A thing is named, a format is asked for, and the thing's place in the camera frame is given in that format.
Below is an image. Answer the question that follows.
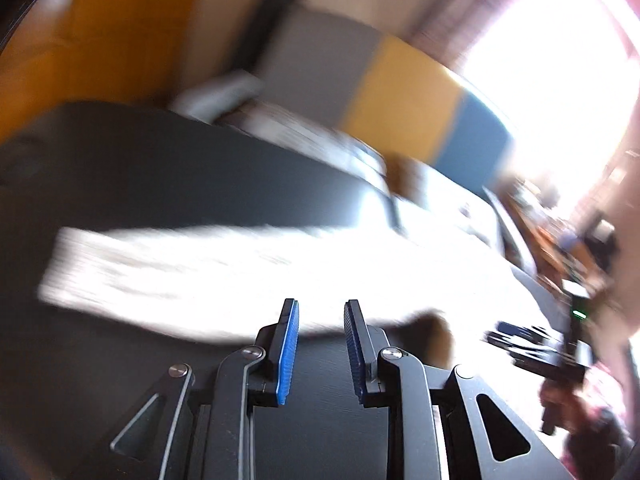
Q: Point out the cream knitted sweater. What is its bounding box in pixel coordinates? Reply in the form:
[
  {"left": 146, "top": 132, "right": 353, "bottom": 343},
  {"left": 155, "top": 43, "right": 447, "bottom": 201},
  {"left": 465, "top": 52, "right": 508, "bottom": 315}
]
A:
[{"left": 37, "top": 200, "right": 546, "bottom": 342}]

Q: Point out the person's right hand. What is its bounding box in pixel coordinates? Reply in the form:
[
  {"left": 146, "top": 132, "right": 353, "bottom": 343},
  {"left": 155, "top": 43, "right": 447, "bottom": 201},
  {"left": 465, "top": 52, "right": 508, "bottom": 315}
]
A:
[{"left": 539, "top": 363, "right": 628, "bottom": 446}]

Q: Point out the wooden side table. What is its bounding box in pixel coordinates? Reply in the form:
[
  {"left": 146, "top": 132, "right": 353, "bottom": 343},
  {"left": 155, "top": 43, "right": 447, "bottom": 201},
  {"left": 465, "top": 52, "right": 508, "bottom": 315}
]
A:
[{"left": 497, "top": 176, "right": 620, "bottom": 302}]

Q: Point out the multicolour sofa chair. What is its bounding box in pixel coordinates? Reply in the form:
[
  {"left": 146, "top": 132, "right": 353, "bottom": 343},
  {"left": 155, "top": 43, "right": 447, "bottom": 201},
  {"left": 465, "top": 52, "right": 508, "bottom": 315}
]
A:
[{"left": 171, "top": 0, "right": 554, "bottom": 307}]

